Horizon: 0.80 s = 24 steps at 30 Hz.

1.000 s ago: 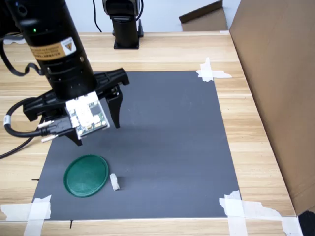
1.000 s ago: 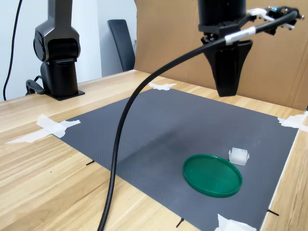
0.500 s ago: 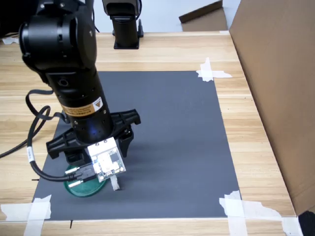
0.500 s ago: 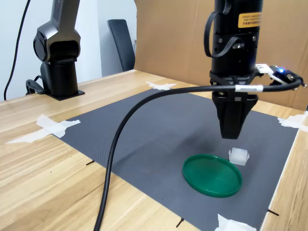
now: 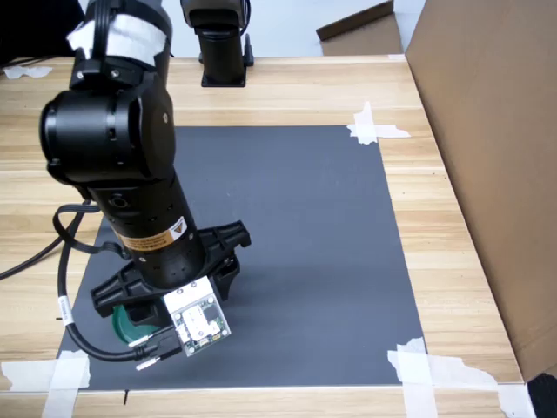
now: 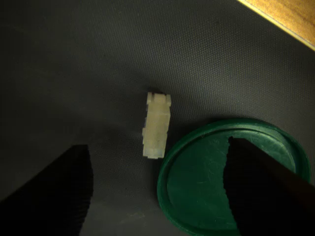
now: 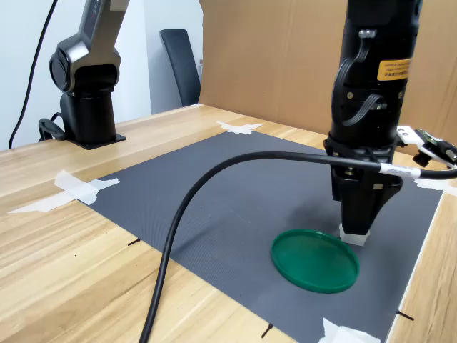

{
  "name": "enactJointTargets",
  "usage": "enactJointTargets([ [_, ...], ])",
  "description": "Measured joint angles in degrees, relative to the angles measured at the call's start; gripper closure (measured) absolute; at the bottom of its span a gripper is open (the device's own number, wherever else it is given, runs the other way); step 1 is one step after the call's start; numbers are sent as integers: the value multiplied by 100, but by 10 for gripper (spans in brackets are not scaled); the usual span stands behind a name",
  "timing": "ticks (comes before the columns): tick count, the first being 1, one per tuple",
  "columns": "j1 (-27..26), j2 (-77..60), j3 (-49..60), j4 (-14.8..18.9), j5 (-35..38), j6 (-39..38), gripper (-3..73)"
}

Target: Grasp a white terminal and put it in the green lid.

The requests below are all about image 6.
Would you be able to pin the small white plastic terminal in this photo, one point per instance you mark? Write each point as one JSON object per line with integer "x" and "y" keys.
{"x": 157, "y": 125}

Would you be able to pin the round green lid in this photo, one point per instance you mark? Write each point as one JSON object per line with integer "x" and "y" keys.
{"x": 194, "y": 186}

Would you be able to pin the dark grey mat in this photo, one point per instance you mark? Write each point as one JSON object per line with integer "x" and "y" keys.
{"x": 98, "y": 73}

